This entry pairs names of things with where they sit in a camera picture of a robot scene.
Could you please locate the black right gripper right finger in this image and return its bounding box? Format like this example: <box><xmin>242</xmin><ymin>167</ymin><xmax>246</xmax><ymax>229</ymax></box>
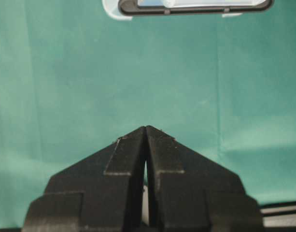
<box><xmin>146</xmin><ymin>126</ymin><xmax>263</xmax><ymax>232</ymax></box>

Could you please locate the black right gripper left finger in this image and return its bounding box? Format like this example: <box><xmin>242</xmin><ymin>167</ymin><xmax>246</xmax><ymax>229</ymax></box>
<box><xmin>23</xmin><ymin>127</ymin><xmax>146</xmax><ymax>232</ymax></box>

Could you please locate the black framed tray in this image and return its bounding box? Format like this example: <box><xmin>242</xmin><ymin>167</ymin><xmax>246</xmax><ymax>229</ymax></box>
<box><xmin>101</xmin><ymin>0</ymin><xmax>275</xmax><ymax>21</ymax></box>

